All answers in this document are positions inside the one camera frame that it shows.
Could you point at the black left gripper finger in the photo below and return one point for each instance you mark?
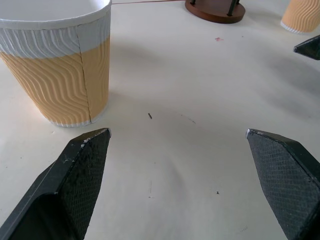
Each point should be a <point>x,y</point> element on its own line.
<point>282,180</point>
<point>75,180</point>

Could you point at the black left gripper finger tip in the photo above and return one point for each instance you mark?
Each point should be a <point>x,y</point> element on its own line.
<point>310,48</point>

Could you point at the orange white ripple paper cup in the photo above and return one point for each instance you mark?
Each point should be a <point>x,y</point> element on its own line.
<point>57,65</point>
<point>301,17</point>

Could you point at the brown round wooden base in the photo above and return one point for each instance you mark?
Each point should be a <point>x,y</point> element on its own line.
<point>215,11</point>

